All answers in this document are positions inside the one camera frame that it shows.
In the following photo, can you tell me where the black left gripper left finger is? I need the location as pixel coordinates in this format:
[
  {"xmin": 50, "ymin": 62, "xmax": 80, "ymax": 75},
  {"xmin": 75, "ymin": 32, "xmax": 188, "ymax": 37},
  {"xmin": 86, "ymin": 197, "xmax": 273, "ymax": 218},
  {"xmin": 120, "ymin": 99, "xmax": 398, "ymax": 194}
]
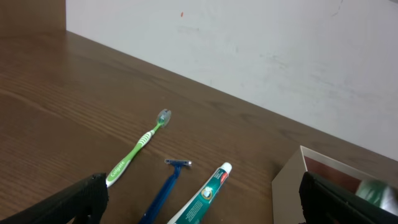
[{"xmin": 1, "ymin": 173, "xmax": 109, "ymax": 224}]

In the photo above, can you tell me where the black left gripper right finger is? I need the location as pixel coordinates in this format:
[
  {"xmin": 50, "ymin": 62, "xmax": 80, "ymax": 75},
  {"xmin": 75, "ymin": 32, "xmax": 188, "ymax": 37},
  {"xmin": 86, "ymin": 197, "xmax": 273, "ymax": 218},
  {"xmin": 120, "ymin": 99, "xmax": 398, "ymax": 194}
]
[{"xmin": 299, "ymin": 172, "xmax": 397, "ymax": 224}]

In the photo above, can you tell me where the white box with pink inside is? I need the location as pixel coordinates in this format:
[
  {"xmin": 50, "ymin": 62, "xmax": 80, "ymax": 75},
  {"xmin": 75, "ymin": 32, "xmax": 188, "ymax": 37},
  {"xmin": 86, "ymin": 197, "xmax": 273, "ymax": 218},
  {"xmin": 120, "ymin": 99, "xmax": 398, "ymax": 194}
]
[{"xmin": 272, "ymin": 146, "xmax": 378, "ymax": 223}]

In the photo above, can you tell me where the green white soap packet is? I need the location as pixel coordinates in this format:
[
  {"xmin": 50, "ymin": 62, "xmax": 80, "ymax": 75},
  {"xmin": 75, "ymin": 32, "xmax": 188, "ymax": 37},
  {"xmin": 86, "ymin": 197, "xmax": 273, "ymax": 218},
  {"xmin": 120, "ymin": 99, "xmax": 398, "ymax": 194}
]
[{"xmin": 355, "ymin": 180, "xmax": 397, "ymax": 215}]

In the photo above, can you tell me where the blue disposable razor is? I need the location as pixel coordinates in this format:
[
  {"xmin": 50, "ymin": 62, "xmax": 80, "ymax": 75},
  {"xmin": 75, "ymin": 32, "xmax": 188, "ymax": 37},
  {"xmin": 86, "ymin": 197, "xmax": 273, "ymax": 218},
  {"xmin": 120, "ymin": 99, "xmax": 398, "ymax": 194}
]
[{"xmin": 139, "ymin": 159, "xmax": 192, "ymax": 224}]

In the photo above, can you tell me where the green white toothpaste tube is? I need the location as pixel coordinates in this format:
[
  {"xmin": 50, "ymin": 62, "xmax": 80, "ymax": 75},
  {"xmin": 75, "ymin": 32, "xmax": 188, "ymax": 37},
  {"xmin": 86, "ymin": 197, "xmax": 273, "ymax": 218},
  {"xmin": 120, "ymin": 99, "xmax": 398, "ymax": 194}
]
[{"xmin": 167, "ymin": 162, "xmax": 232, "ymax": 224}]

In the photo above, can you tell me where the green white toothbrush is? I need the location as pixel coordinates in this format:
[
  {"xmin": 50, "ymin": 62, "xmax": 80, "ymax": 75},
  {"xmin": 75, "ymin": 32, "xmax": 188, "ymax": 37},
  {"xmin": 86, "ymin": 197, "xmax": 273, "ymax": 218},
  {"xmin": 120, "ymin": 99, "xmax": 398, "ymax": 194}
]
[{"xmin": 106, "ymin": 109, "xmax": 172, "ymax": 188}]

